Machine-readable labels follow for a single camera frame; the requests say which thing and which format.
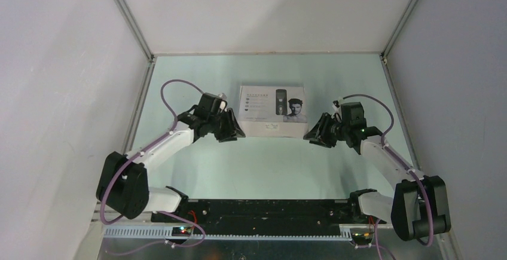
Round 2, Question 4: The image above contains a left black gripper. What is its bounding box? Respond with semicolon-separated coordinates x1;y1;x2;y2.
208;108;245;143

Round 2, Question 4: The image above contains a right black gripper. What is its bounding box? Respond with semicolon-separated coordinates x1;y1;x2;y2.
303;112;350;148

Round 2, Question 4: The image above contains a white cardboard kit box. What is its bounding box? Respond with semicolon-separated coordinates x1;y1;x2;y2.
237;85;308;139

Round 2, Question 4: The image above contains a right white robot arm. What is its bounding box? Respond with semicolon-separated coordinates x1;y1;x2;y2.
303;101;451;242

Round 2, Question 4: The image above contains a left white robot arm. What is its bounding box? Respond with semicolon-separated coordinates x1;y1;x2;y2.
96;93;245;222

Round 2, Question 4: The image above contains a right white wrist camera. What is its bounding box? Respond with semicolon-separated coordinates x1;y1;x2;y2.
332;100;341;115

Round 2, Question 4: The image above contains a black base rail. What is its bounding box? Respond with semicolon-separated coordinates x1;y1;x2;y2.
175;199;376;237

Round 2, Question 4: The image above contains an aluminium frame post right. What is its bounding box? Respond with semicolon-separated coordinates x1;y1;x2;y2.
381;0;419;58

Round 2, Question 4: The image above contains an aluminium frame post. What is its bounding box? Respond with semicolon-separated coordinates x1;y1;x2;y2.
381;0;419;58
113;0;154;62

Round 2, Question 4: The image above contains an aluminium frame post left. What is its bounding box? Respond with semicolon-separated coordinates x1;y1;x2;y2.
113;0;154;62

